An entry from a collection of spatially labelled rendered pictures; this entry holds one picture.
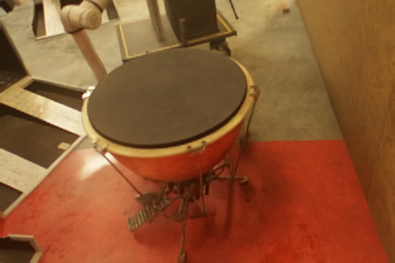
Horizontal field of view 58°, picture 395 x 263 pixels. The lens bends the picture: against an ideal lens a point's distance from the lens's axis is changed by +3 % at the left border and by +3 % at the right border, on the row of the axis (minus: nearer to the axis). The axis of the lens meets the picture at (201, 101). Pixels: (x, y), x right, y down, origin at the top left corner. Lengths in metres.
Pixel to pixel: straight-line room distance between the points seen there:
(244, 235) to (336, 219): 0.46
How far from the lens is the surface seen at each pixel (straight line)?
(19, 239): 2.10
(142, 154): 1.21
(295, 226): 1.92
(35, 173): 2.52
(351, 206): 2.03
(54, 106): 2.91
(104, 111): 1.41
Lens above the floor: 1.62
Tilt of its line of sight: 38 degrees down
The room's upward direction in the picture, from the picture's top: 9 degrees counter-clockwise
